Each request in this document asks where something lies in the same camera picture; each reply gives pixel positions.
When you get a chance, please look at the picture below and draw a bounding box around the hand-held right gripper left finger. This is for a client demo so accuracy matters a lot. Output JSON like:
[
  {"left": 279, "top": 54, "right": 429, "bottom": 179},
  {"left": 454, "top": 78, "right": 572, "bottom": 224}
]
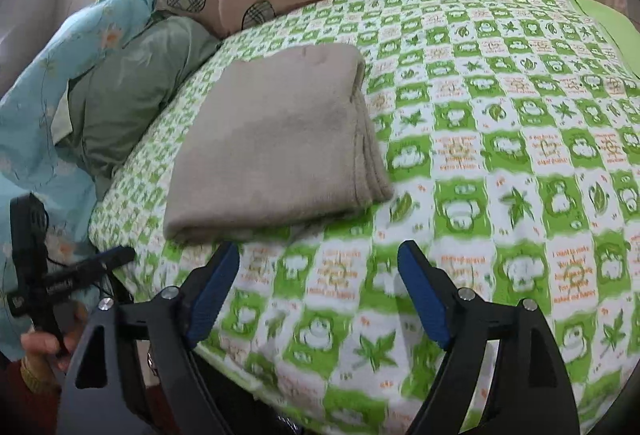
[{"left": 59, "top": 241, "right": 242, "bottom": 435}]

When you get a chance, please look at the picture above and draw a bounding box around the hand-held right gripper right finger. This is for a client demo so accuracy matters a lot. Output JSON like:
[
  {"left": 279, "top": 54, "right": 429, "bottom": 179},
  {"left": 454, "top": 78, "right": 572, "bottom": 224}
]
[{"left": 397, "top": 240, "right": 581, "bottom": 435}]

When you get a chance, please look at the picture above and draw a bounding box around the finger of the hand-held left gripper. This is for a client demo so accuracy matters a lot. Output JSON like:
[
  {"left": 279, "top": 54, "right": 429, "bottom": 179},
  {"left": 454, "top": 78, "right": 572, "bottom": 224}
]
[{"left": 75, "top": 246, "right": 137, "bottom": 273}]

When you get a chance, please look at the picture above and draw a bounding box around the beige knit sweater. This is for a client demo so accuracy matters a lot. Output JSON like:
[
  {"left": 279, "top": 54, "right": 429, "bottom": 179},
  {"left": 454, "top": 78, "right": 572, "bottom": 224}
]
[{"left": 163, "top": 42, "right": 396, "bottom": 246}]

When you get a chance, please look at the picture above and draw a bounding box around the person's left hand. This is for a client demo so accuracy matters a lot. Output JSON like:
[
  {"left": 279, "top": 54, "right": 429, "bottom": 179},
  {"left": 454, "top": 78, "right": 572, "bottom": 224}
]
[{"left": 20, "top": 302, "right": 88, "bottom": 373}]

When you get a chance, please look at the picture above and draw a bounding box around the red garment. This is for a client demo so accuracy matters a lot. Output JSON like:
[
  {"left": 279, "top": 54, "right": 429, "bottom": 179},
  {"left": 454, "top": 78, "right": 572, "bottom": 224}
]
[{"left": 0, "top": 360, "right": 66, "bottom": 435}]

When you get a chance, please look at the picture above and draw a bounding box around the green printed blanket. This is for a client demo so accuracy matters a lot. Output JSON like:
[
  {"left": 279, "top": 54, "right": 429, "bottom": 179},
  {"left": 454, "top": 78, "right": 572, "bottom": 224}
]
[{"left": 89, "top": 0, "right": 640, "bottom": 435}]

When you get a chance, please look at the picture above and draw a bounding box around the sage green pillow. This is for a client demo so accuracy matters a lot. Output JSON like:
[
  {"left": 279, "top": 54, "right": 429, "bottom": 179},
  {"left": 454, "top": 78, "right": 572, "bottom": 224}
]
[{"left": 52, "top": 12, "right": 223, "bottom": 200}]

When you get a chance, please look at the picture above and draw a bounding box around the teal floral quilt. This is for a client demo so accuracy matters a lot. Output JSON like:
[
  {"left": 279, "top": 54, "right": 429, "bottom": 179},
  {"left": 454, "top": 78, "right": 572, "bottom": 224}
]
[{"left": 0, "top": 0, "right": 176, "bottom": 356}]

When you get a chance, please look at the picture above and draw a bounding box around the gold bracelet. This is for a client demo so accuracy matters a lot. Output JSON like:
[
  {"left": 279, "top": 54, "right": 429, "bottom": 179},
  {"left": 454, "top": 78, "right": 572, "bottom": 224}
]
[{"left": 21, "top": 359, "right": 60, "bottom": 392}]

